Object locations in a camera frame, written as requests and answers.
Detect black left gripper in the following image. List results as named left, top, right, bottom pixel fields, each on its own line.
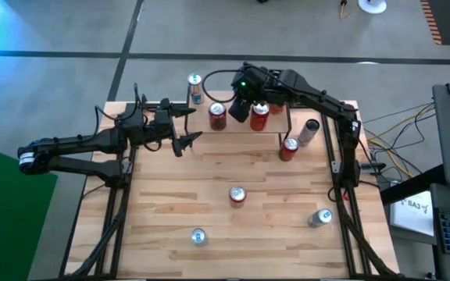
left=142, top=98, right=204, bottom=158

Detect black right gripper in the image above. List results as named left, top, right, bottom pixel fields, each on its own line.
left=227, top=62, right=288, bottom=124

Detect red-orange soda can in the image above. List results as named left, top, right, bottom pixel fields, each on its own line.
left=249, top=101, right=271, bottom=132

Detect red Coca-Cola can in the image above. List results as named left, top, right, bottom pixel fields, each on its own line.
left=208, top=101, right=228, bottom=132

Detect silver blue energy drink can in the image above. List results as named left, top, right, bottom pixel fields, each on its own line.
left=189, top=226, right=208, bottom=246
left=306, top=208, right=334, bottom=229
left=187, top=73, right=205, bottom=105

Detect red black patterned can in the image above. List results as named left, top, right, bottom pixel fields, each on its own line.
left=278, top=137, right=300, bottom=162

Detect white Celsius slim can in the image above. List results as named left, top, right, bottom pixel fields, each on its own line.
left=297, top=118, right=321, bottom=148

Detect wooden shelf black metal legs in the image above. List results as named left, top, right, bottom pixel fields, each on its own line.
left=184, top=85, right=293, bottom=148

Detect white round stand base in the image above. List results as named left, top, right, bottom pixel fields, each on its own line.
left=357, top=0, right=388, bottom=15

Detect black diagonal beam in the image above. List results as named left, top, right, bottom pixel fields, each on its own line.
left=379, top=163, right=445, bottom=206

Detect green floor mat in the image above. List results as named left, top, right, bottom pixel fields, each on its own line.
left=0, top=143, right=59, bottom=281

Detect white paper sign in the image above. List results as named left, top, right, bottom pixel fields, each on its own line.
left=389, top=190, right=435, bottom=237

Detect orange black striped strip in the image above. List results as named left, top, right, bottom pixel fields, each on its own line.
left=420, top=0, right=443, bottom=46

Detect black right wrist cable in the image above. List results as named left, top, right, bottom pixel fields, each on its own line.
left=201, top=69, right=246, bottom=105

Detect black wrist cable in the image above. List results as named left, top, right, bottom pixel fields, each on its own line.
left=201, top=69, right=246, bottom=105
left=93, top=82, right=163, bottom=153

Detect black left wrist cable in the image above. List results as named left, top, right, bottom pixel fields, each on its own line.
left=93, top=82, right=163, bottom=153

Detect black aluminium extrusion frame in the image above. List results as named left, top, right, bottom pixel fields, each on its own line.
left=59, top=93, right=402, bottom=281

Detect long yellow cable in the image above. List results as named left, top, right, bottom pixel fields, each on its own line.
left=373, top=104, right=436, bottom=179

